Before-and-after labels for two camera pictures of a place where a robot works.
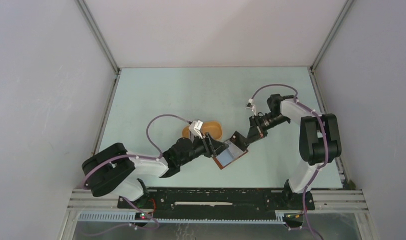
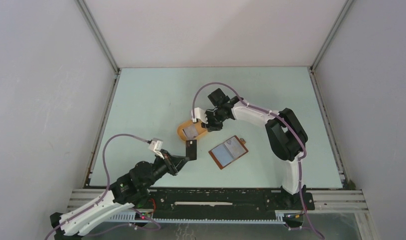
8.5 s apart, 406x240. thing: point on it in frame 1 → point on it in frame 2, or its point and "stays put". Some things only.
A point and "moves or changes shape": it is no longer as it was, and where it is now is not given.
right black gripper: [257, 131] → [211, 126]
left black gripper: [211, 146] → [173, 163]
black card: [239, 139] moves or changes shape
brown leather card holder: [228, 154] stays put
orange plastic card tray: [213, 127] moves or changes shape
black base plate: [220, 203] stays put
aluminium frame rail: [332, 200] stays put
